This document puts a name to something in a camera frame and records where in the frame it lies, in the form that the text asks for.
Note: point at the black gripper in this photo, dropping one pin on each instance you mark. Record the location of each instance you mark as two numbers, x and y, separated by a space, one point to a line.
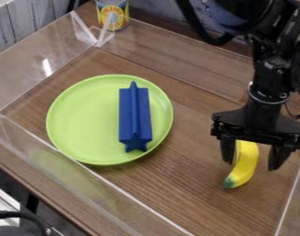
258 122

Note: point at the yellow toy banana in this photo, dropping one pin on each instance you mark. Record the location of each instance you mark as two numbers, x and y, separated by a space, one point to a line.
245 160

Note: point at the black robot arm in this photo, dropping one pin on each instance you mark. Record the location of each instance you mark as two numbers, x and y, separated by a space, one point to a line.
269 23

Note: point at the green round plate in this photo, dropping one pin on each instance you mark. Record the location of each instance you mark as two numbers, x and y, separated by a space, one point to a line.
82 120

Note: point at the clear acrylic tray walls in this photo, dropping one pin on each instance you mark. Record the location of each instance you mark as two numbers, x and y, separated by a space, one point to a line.
166 194

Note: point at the blue star-shaped block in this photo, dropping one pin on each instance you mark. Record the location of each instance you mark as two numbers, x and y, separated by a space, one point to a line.
134 124

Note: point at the yellow blue tin can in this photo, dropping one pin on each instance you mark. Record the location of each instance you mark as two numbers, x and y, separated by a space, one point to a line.
114 10

